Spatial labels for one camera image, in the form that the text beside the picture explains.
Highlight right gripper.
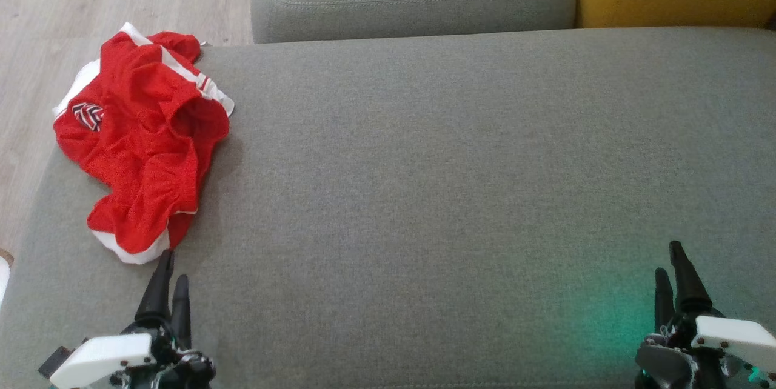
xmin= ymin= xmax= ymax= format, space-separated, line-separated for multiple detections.
xmin=635 ymin=241 xmax=776 ymax=389

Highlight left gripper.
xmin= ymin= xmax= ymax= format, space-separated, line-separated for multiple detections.
xmin=48 ymin=249 xmax=217 ymax=389

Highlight red white shorts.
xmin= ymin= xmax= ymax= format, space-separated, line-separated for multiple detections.
xmin=53 ymin=22 xmax=235 ymax=196

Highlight white brown-topped floor object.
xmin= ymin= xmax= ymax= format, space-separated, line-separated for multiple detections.
xmin=0 ymin=248 xmax=15 ymax=308

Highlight grey fabric sofa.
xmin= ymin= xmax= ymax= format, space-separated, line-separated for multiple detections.
xmin=0 ymin=27 xmax=776 ymax=389

